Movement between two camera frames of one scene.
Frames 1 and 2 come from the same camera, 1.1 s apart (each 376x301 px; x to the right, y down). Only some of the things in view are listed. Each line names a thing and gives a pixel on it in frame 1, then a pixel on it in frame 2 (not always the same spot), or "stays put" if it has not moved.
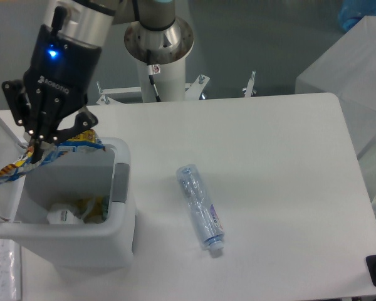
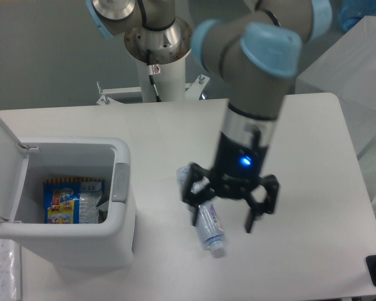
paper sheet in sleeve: (4, 270) stays put
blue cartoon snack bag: (35, 152) → (72, 200)
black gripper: (55, 86) → (237, 163)
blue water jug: (351, 12) stays put
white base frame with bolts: (192, 90) stays put
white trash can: (78, 207) stays put
